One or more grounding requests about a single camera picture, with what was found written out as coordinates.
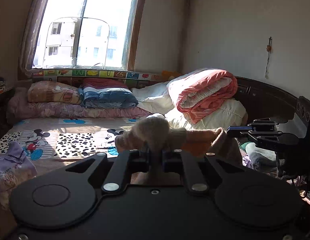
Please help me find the pink brown curtain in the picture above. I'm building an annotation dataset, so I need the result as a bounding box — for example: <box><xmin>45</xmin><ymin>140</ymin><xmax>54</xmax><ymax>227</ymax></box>
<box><xmin>18</xmin><ymin>0</ymin><xmax>48</xmax><ymax>80</ymax></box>

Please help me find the pink floral pillow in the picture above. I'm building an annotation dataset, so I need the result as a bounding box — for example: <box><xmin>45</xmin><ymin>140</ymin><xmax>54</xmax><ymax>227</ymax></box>
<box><xmin>27</xmin><ymin>81</ymin><xmax>81</xmax><ymax>105</ymax></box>

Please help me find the colourful alphabet foam mat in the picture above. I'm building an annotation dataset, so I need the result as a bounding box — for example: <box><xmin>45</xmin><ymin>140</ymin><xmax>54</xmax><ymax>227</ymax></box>
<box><xmin>32</xmin><ymin>69</ymin><xmax>166</xmax><ymax>88</ymax></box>

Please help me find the blue folded quilt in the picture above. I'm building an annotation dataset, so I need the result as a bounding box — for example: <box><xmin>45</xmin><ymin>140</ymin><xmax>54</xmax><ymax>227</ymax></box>
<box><xmin>78</xmin><ymin>86</ymin><xmax>138</xmax><ymax>109</ymax></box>

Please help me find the window with frame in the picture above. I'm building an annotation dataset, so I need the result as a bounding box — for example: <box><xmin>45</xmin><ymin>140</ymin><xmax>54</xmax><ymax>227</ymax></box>
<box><xmin>31</xmin><ymin>0</ymin><xmax>140</xmax><ymax>70</ymax></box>

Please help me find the rolled pink orange quilt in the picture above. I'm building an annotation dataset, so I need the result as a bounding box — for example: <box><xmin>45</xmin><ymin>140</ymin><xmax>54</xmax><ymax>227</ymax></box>
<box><xmin>167</xmin><ymin>68</ymin><xmax>237</xmax><ymax>124</ymax></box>

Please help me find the dark wooden headboard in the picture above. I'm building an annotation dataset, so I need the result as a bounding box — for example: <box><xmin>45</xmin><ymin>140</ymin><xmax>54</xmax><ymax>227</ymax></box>
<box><xmin>234</xmin><ymin>76</ymin><xmax>297</xmax><ymax>124</ymax></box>

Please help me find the hanging wall ornament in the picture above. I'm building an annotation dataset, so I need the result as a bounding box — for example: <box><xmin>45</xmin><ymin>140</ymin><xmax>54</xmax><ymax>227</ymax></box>
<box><xmin>265</xmin><ymin>37</ymin><xmax>272</xmax><ymax>79</ymax></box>

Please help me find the Mickey Mouse bed blanket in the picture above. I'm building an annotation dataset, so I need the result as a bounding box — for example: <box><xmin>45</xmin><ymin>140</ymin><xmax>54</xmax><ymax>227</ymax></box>
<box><xmin>0</xmin><ymin>118</ymin><xmax>138</xmax><ymax>175</ymax></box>

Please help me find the beige knit sweater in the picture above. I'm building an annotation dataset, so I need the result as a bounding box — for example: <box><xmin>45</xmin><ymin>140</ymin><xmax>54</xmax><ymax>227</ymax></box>
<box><xmin>115</xmin><ymin>115</ymin><xmax>242</xmax><ymax>185</ymax></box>

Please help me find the purple floral garment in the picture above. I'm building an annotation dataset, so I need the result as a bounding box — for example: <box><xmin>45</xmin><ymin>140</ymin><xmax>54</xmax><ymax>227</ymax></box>
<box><xmin>0</xmin><ymin>141</ymin><xmax>37</xmax><ymax>192</ymax></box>

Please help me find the white cream comforter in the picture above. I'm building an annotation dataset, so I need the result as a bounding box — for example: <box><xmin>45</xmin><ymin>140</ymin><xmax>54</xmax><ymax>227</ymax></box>
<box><xmin>131</xmin><ymin>82</ymin><xmax>248</xmax><ymax>131</ymax></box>

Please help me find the pink purple folded mattress pad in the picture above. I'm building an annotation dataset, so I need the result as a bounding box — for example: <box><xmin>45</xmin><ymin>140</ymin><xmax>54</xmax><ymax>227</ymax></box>
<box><xmin>6</xmin><ymin>88</ymin><xmax>150</xmax><ymax>120</ymax></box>

